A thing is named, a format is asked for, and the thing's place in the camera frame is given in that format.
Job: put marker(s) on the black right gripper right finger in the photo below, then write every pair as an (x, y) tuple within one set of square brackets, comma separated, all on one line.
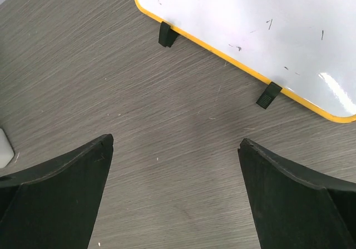
[(294, 206)]

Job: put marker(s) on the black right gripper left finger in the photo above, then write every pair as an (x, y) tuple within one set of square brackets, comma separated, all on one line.
[(55, 204)]

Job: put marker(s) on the yellow framed whiteboard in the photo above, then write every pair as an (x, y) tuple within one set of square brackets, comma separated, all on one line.
[(306, 47)]

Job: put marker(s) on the white pen holder box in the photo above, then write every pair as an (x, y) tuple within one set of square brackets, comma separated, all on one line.
[(6, 150)]

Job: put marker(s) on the black wire whiteboard stand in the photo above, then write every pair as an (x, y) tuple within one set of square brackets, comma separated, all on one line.
[(167, 37)]

